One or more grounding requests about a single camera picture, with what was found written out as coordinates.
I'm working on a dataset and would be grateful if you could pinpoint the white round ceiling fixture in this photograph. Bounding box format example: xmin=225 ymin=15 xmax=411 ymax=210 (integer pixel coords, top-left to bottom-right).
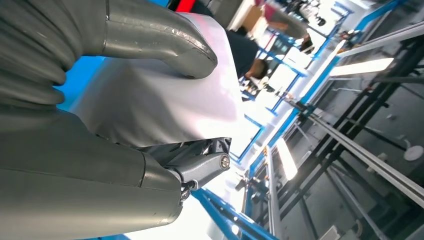
xmin=403 ymin=145 xmax=424 ymax=163

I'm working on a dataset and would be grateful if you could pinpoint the person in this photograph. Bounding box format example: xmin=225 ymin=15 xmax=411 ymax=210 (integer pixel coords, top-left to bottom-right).
xmin=225 ymin=29 xmax=270 ymax=80
xmin=263 ymin=1 xmax=316 ymax=54

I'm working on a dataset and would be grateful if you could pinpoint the ceiling light panel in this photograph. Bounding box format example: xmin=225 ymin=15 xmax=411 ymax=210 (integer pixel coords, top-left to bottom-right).
xmin=329 ymin=57 xmax=395 ymax=78
xmin=275 ymin=138 xmax=299 ymax=182

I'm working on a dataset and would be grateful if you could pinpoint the red barrier tape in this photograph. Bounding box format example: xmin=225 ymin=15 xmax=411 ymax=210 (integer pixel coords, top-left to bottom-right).
xmin=175 ymin=0 xmax=197 ymax=13

